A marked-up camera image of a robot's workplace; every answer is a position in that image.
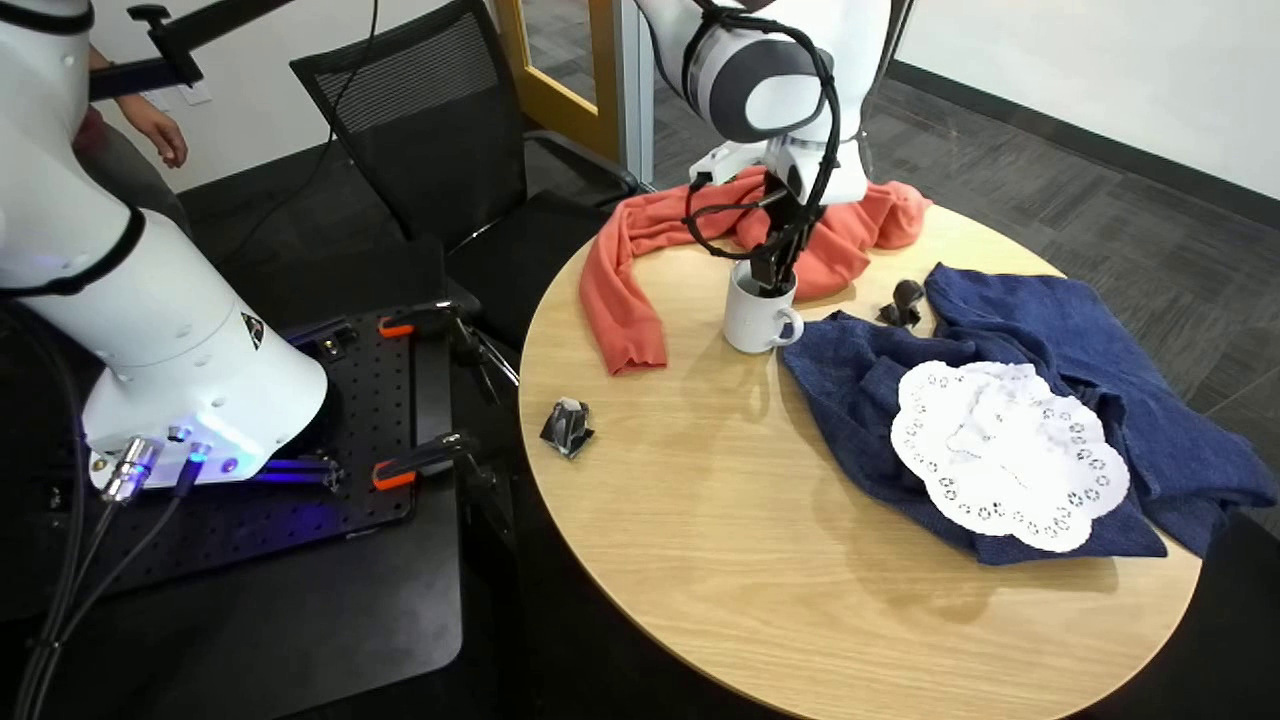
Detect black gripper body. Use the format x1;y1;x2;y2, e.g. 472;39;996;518
754;162;822;239

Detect white ceramic mug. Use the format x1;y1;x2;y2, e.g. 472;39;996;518
721;256;806;354

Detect person's bare hand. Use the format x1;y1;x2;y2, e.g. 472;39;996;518
112;92;191;171

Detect orange cloth garment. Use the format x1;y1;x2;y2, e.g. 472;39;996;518
576;162;930;379

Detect black binder clip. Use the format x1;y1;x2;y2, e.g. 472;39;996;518
534;396;601;458

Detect white paper doily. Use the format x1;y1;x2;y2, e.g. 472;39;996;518
889;354;1131;554

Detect orange black bar clamp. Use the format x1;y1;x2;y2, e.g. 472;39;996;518
369;428;472;496
376;294;484;344

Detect black mesh office chair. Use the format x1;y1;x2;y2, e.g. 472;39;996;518
287;0;649;335

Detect dark blue cloth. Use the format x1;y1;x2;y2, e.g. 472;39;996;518
776;260;1280;568

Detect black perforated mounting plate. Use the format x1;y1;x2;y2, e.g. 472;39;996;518
75;311;428;595

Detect black robot cart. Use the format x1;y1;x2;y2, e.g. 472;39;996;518
0;294;472;720

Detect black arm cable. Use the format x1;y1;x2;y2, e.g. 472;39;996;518
681;0;846;265

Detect wooden door frame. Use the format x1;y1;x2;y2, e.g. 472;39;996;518
493;0;627;167

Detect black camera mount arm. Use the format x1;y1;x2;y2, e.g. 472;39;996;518
88;0;296;104

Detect grey robot base cables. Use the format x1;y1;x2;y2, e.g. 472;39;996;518
13;435;206;720

